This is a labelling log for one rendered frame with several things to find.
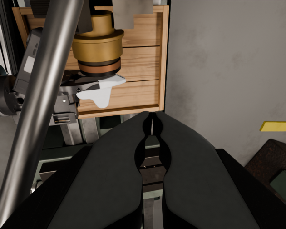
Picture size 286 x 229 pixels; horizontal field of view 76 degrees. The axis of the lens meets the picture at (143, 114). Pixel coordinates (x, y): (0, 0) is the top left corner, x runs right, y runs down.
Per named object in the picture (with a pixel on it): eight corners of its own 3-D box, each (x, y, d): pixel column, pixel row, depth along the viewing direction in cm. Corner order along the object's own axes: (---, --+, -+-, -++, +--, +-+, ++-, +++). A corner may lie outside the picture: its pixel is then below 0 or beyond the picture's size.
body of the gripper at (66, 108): (83, 104, 41) (24, 110, 39) (76, 66, 36) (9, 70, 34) (80, 123, 34) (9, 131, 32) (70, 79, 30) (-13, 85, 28)
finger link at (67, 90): (100, 84, 35) (52, 87, 34) (99, 75, 34) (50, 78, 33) (100, 93, 31) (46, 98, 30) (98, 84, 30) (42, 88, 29)
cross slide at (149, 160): (42, 162, 60) (38, 173, 56) (168, 145, 67) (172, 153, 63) (56, 197, 69) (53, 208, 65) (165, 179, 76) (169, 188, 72)
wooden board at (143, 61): (18, 7, 43) (11, 7, 40) (164, 5, 49) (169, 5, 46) (51, 115, 59) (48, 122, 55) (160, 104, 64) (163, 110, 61)
